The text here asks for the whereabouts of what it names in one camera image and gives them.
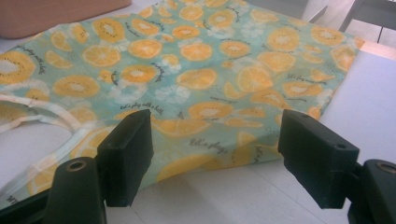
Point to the orange slice print tote bag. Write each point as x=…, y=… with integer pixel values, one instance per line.
x=199, y=77

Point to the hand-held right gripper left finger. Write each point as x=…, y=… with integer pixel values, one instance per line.
x=126, y=155

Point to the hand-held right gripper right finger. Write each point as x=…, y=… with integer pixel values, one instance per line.
x=317, y=158

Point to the pink tray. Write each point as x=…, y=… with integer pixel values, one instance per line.
x=56, y=15

